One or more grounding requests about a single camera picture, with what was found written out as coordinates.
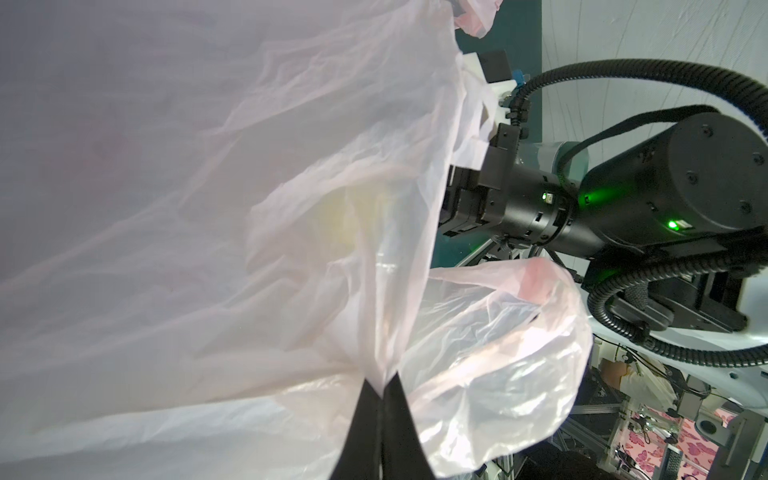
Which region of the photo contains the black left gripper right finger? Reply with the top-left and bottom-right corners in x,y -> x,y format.
381,375 -> 436,480

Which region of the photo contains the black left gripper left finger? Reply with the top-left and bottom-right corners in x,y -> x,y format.
330,381 -> 383,480

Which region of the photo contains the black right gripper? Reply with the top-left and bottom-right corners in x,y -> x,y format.
438,124 -> 575,246

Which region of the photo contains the pink plastic bag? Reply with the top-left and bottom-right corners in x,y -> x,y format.
1,1 -> 592,479

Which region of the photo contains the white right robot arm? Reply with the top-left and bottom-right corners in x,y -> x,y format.
438,59 -> 767,370

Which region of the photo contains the green table mat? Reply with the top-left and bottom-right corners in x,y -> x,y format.
431,0 -> 543,268

